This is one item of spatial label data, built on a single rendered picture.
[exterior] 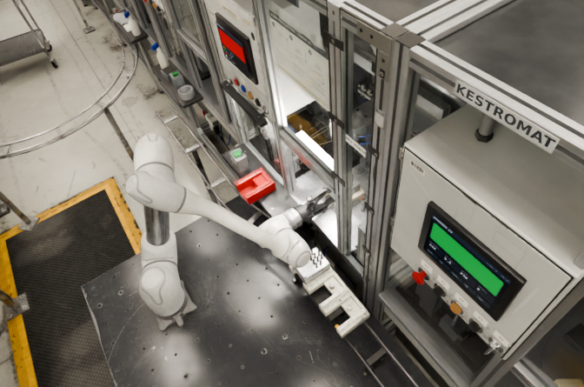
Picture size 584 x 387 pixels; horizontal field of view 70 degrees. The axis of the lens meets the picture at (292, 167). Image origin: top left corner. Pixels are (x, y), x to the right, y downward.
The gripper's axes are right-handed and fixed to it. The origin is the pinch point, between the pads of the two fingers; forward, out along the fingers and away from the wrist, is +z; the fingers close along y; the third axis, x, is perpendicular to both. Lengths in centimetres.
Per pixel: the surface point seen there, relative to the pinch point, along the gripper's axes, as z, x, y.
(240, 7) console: -14, 30, 83
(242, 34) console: -15, 30, 73
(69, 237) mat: -135, 150, -99
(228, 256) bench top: -52, 22, -32
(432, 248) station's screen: -17, -63, 55
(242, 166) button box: -24.8, 43.2, -2.7
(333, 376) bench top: -43, -53, -32
